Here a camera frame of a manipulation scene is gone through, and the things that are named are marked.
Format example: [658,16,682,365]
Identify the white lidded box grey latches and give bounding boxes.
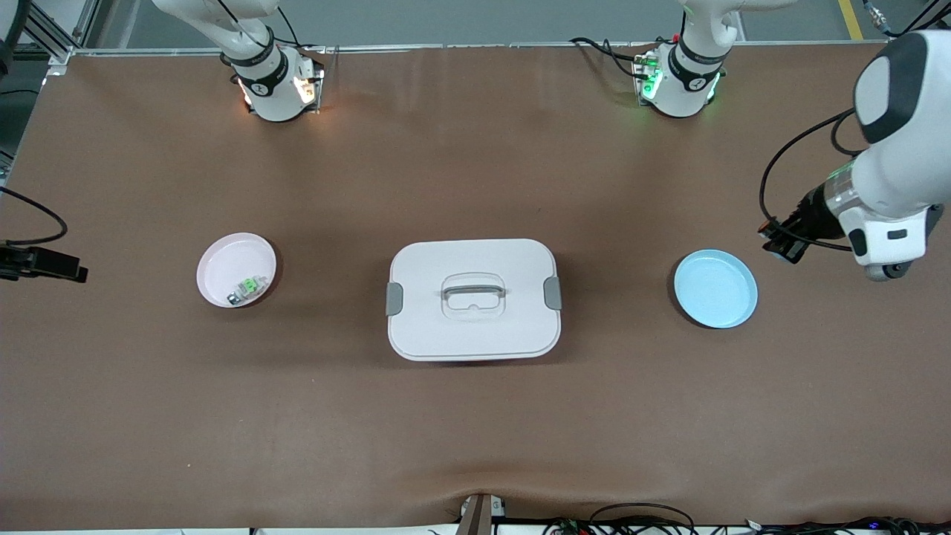
[386,238,563,363]

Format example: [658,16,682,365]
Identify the light blue round plate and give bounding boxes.
[673,249,759,330]

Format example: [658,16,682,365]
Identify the pink round plate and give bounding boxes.
[196,233,278,309]

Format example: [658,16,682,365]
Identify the brown table mat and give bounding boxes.
[0,43,951,532]

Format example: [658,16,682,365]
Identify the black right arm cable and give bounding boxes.
[0,186,68,247]

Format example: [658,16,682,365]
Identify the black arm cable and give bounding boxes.
[0,186,68,247]
[759,108,867,253]

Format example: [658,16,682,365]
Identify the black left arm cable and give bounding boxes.
[759,108,867,253]

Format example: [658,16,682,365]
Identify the green and silver switch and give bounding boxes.
[227,276,268,306]

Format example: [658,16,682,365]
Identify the aluminium frame post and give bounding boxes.
[0,0,102,65]
[888,0,951,45]

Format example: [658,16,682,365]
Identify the black left base cables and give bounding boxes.
[570,36,656,80]

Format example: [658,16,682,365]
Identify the black cable bundle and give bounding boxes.
[743,516,951,535]

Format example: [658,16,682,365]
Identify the black looped cable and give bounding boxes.
[587,502,696,535]

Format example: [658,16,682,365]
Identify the black right base cable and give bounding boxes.
[256,0,328,53]

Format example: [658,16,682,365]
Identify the metal table edge bracket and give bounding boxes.
[456,493,507,535]

